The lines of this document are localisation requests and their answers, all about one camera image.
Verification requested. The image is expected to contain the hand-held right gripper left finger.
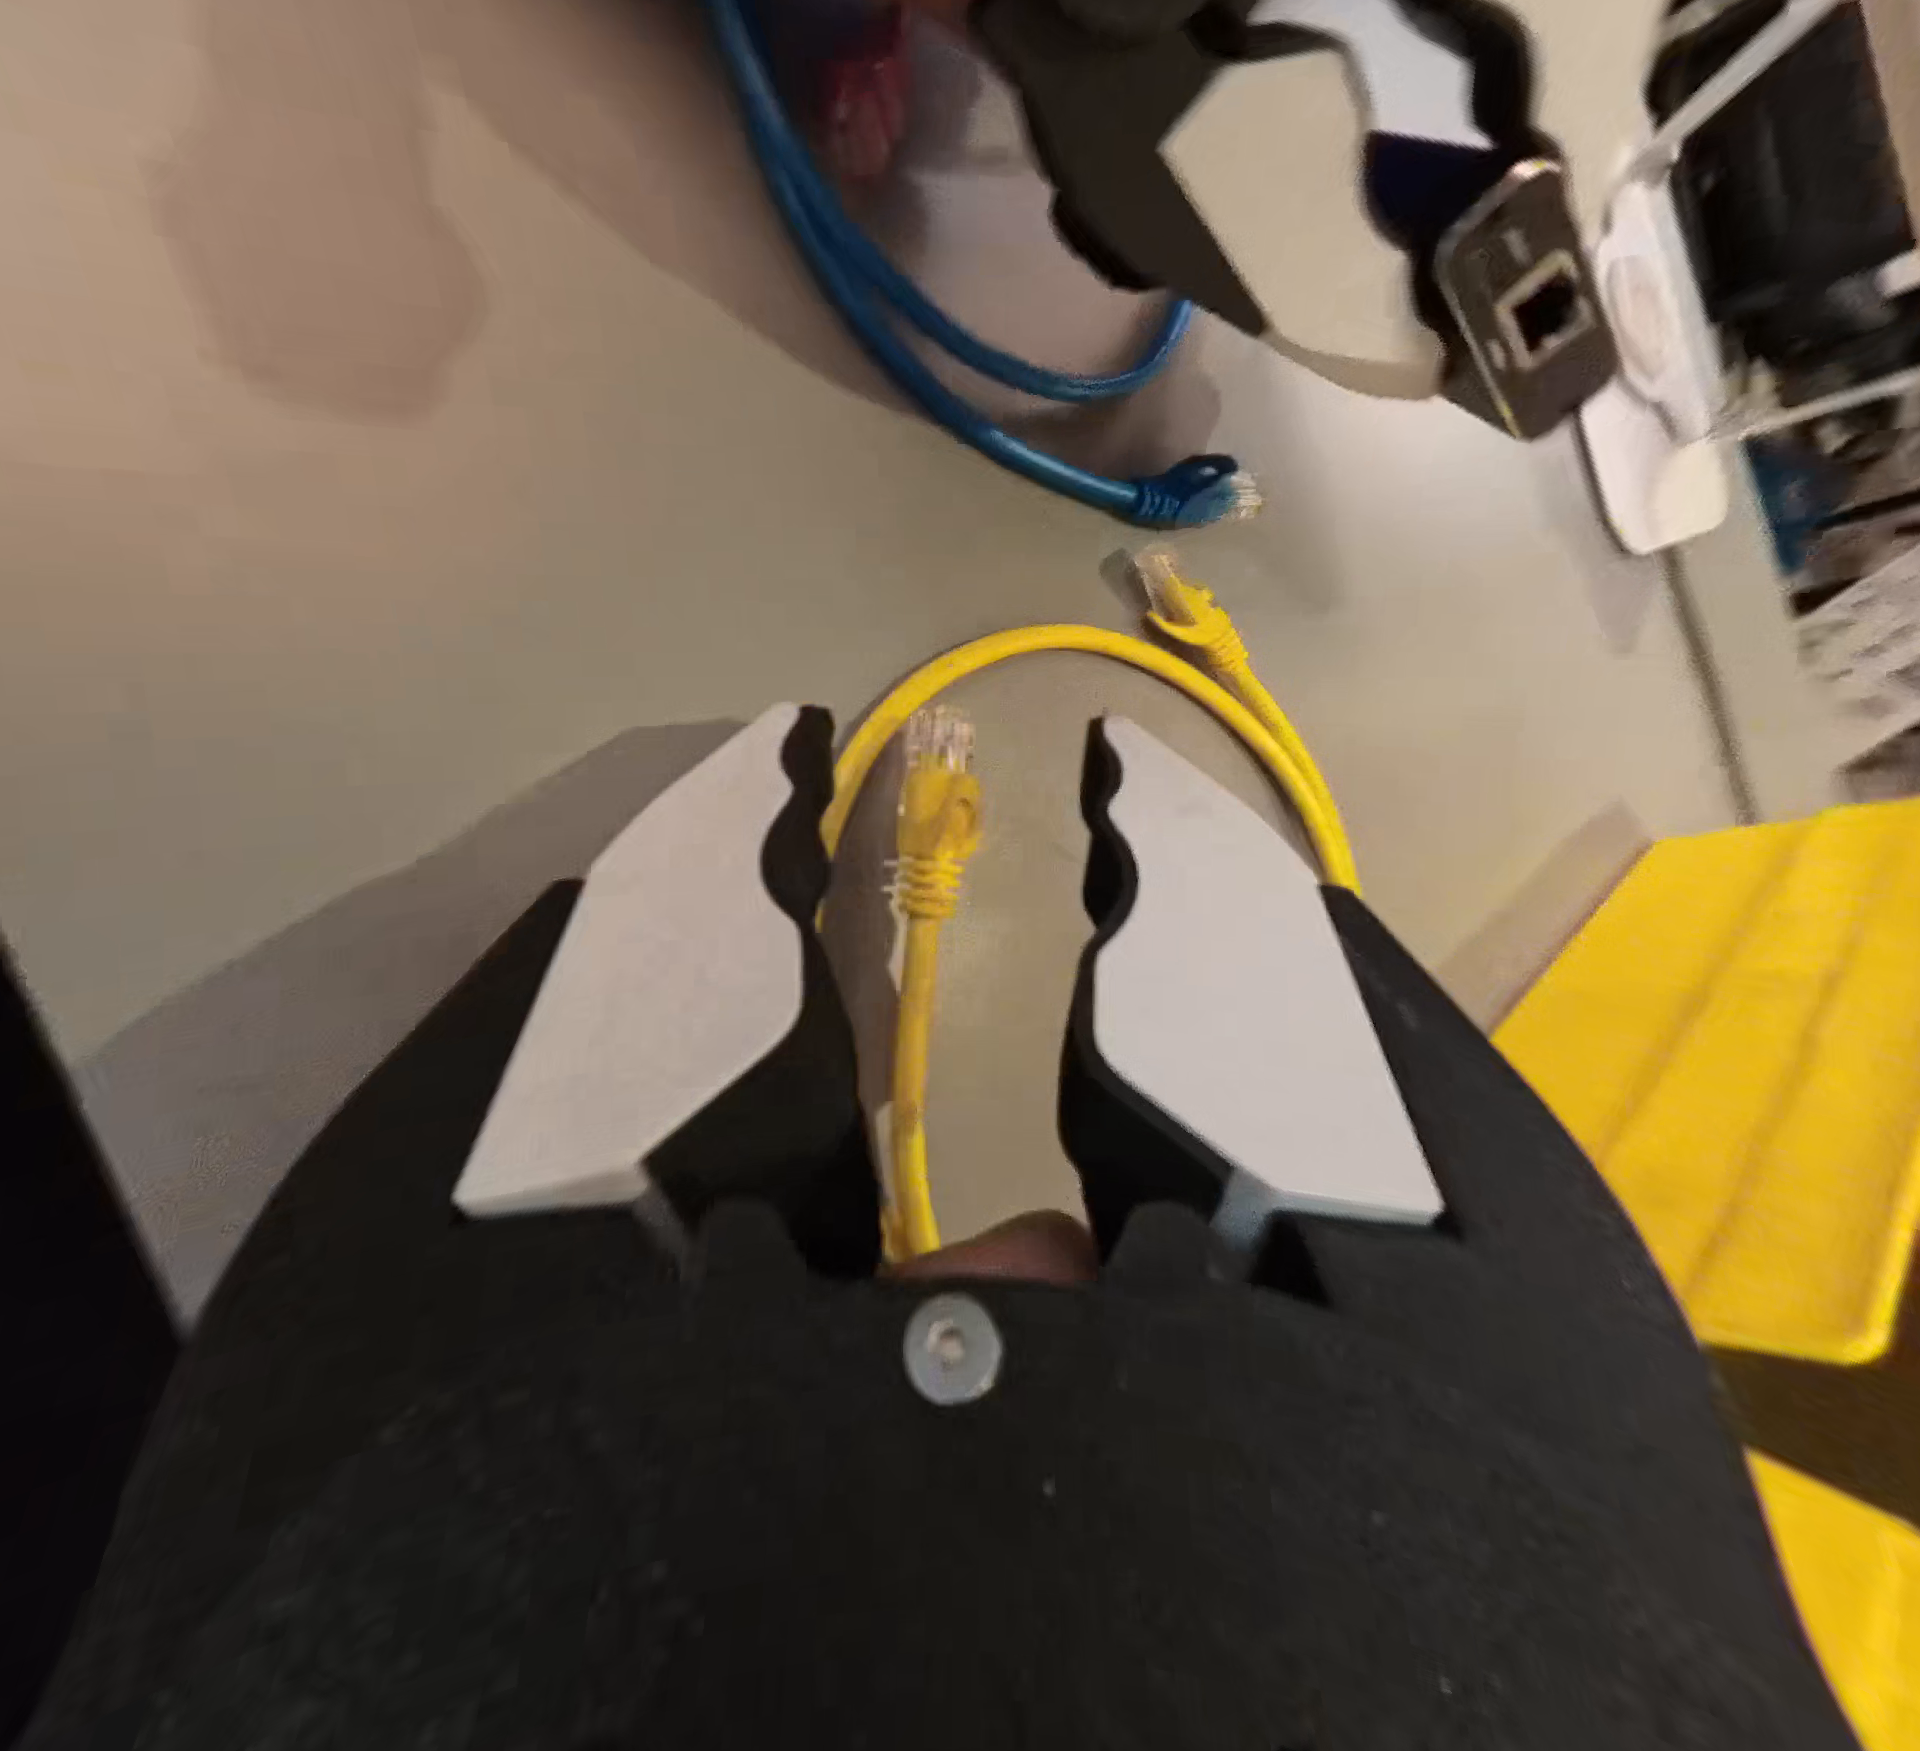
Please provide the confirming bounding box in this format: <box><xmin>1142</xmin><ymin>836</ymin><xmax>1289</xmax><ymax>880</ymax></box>
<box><xmin>450</xmin><ymin>702</ymin><xmax>884</xmax><ymax>1275</ymax></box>

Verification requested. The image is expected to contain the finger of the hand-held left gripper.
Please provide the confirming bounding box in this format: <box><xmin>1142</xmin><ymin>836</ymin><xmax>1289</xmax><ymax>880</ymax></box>
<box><xmin>1157</xmin><ymin>38</ymin><xmax>1454</xmax><ymax>400</ymax></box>
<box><xmin>1247</xmin><ymin>0</ymin><xmax>1566</xmax><ymax>166</ymax></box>

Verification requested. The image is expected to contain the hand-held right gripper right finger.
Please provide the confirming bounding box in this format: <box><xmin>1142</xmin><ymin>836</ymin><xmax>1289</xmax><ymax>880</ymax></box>
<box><xmin>1054</xmin><ymin>714</ymin><xmax>1447</xmax><ymax>1275</ymax></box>

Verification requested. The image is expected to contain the black ethernet port adapter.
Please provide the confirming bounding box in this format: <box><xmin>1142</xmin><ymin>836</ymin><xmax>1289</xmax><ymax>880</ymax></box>
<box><xmin>1361</xmin><ymin>132</ymin><xmax>1626</xmax><ymax>446</ymax></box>

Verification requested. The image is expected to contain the blue ethernet cable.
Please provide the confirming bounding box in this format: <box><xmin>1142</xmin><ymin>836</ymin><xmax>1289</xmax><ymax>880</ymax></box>
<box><xmin>682</xmin><ymin>0</ymin><xmax>1265</xmax><ymax>536</ymax></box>

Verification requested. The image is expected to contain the red ethernet cable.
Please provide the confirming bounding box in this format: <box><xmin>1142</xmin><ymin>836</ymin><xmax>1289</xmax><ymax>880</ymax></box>
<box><xmin>815</xmin><ymin>4</ymin><xmax>913</xmax><ymax>186</ymax></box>

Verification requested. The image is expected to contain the yellow ethernet cable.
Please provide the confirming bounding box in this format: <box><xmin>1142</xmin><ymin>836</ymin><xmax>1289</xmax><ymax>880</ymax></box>
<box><xmin>815</xmin><ymin>548</ymin><xmax>1364</xmax><ymax>1265</ymax></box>

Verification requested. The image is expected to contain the yellow plastic bin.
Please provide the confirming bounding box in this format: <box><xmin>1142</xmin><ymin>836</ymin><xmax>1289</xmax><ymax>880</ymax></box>
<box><xmin>1491</xmin><ymin>798</ymin><xmax>1920</xmax><ymax>1751</ymax></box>

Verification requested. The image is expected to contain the white stand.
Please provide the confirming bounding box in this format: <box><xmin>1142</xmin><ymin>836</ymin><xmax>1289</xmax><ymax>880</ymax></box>
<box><xmin>1574</xmin><ymin>0</ymin><xmax>1920</xmax><ymax>556</ymax></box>

